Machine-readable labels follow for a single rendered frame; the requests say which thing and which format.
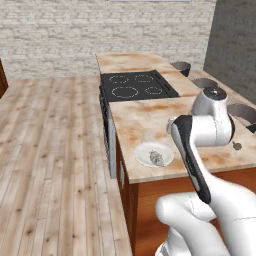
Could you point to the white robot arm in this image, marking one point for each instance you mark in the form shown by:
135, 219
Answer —
206, 128

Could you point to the white round plate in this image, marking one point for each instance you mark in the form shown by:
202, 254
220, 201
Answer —
144, 154

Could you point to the grey oven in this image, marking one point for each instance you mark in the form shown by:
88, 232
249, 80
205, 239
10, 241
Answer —
111, 140

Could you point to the grey lumpy food item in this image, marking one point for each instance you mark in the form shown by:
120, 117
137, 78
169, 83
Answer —
156, 158

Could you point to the black hob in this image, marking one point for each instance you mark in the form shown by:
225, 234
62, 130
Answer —
133, 86

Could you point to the brown wooden cupboard door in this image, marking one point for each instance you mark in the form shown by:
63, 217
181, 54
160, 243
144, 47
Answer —
128, 200

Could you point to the grey bar stool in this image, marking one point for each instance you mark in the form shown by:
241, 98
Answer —
182, 67
202, 82
245, 111

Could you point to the small grey round object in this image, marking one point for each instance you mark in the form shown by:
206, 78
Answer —
237, 145

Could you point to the dark brown wooden cabinet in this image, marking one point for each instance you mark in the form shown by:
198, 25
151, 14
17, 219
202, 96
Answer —
2, 80

